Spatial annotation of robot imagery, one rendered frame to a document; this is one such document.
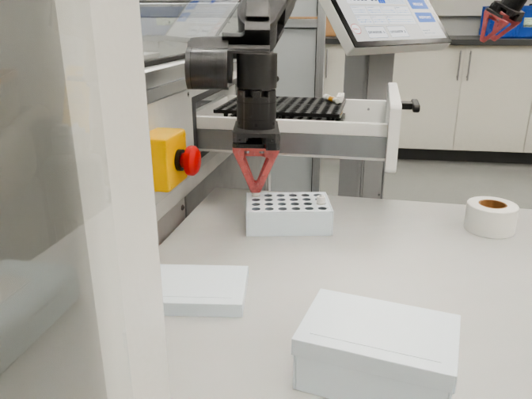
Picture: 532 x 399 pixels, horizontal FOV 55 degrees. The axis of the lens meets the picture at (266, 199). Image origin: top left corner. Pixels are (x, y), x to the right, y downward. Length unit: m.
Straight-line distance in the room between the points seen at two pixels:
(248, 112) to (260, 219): 0.15
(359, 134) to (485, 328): 0.39
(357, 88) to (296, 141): 1.12
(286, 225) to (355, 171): 1.31
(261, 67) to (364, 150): 0.24
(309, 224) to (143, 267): 0.57
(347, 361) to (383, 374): 0.03
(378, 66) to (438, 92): 2.04
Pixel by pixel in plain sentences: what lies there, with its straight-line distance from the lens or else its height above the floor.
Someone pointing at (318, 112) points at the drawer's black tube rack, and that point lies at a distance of 0.89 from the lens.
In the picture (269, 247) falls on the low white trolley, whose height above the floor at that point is 0.76.
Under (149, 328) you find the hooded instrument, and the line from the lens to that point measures 0.18.
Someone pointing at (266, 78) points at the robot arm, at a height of 0.98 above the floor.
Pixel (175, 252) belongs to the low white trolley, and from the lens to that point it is 0.69.
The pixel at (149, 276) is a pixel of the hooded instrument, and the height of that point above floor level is 0.98.
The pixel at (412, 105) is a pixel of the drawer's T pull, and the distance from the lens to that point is 0.94.
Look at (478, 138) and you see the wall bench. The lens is 4.10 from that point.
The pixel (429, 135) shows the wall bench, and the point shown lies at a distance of 4.03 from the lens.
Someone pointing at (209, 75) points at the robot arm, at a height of 0.98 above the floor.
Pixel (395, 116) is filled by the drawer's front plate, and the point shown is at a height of 0.91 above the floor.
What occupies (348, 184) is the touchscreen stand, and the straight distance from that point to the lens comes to 2.05.
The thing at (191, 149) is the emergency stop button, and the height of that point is 0.89.
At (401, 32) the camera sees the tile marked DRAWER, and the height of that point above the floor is 1.00.
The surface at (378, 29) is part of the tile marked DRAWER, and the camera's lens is 1.84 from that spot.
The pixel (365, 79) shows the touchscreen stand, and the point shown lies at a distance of 1.93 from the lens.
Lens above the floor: 1.06
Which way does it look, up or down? 20 degrees down
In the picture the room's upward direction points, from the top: straight up
